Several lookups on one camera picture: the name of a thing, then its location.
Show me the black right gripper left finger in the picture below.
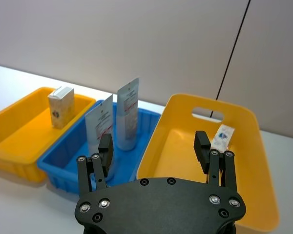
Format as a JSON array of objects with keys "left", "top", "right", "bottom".
[{"left": 77, "top": 133, "right": 115, "bottom": 195}]

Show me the yellow rectangular plastic bin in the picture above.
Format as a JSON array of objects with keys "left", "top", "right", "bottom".
[{"left": 0, "top": 87, "right": 97, "bottom": 184}]

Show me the tall white cosmetic tube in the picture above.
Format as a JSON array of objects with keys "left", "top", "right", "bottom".
[{"left": 116, "top": 77, "right": 140, "bottom": 151}]

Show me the short white cosmetic tube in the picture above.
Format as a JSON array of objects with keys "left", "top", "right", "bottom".
[{"left": 84, "top": 94, "right": 115, "bottom": 181}]

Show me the small white printed sachet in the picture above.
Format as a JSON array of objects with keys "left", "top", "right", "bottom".
[{"left": 211, "top": 123, "right": 235, "bottom": 150}]

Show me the yellow bin with handle slot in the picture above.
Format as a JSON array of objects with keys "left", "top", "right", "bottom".
[{"left": 136, "top": 93, "right": 280, "bottom": 232}]

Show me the blue plastic bin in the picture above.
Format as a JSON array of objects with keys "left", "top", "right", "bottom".
[{"left": 37, "top": 99, "right": 162, "bottom": 195}]

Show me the cream carton box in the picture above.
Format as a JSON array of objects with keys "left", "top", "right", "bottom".
[{"left": 47, "top": 85, "right": 76, "bottom": 129}]

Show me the thin black cable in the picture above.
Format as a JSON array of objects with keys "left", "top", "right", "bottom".
[{"left": 210, "top": 0, "right": 251, "bottom": 119}]

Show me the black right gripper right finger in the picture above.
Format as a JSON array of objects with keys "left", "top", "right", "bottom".
[{"left": 193, "top": 130, "right": 236, "bottom": 191}]

